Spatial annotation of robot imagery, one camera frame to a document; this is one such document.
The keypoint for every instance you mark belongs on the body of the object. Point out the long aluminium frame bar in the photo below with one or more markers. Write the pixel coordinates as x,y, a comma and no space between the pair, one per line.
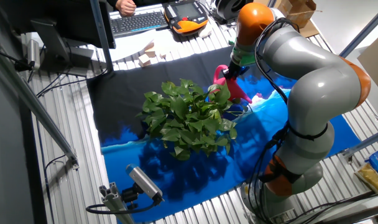
36,105

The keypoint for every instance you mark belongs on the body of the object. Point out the black computer keyboard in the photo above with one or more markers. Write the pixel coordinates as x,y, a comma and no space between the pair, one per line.
139,22

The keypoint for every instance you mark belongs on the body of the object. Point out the grey monitor stand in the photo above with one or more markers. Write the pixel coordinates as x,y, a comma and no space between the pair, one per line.
52,43

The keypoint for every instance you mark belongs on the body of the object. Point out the flat brown cardboard sheet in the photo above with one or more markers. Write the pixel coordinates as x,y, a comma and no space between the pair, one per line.
310,30

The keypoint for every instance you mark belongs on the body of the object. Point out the blue black printed cloth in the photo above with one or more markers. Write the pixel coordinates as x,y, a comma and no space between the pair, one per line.
120,93

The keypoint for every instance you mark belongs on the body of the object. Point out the silver cylindrical device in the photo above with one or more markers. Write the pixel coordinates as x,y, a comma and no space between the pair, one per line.
33,54

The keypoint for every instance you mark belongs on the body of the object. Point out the green leafy pothos plant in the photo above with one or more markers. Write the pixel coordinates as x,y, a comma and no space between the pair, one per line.
189,118

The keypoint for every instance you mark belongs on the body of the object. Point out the short aluminium profile mount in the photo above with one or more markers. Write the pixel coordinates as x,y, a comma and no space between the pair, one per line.
114,202

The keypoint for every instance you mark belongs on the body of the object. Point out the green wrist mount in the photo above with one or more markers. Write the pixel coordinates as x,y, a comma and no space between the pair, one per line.
243,54

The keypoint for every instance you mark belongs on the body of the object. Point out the black computer monitor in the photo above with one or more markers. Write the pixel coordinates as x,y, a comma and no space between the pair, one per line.
67,18

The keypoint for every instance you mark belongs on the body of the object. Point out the dark sleeved forearm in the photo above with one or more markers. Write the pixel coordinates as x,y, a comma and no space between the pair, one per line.
151,2

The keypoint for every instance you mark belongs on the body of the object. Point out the dark aluminium frame post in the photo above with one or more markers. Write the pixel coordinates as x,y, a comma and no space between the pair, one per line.
102,34

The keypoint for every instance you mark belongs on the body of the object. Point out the yellow plastic packet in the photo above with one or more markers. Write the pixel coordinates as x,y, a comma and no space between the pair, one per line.
372,179

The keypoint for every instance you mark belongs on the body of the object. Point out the large cardboard panel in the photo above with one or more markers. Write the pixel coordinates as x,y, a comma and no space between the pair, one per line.
375,65

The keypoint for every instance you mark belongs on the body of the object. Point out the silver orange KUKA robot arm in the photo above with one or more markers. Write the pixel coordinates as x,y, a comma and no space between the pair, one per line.
316,77

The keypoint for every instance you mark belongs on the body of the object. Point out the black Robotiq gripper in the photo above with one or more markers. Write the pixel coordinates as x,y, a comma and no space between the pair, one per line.
238,69

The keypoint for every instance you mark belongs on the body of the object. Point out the aluminium post with bracket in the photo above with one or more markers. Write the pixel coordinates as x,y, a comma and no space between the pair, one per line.
369,142

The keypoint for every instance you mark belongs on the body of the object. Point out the brown cardboard box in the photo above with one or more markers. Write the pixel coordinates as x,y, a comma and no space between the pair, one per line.
296,11

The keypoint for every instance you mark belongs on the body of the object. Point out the pink plastic watering can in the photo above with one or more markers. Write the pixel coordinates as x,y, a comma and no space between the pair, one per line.
235,88

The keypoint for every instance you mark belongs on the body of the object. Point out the orange black teach pendant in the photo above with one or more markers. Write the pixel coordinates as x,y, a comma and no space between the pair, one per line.
184,15

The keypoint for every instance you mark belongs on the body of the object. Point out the large wooden block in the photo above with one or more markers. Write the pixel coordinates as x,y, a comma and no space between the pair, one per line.
150,50
144,60

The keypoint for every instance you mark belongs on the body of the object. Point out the person hand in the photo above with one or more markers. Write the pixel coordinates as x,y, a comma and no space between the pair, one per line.
126,7

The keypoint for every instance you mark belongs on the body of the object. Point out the small wooden block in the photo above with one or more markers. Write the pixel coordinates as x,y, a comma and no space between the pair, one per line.
163,55

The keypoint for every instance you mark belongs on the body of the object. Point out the silver camera on mount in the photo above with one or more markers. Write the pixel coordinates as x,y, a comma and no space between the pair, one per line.
144,182

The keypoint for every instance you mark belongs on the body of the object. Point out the white rounded object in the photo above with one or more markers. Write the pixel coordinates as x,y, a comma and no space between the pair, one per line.
205,30

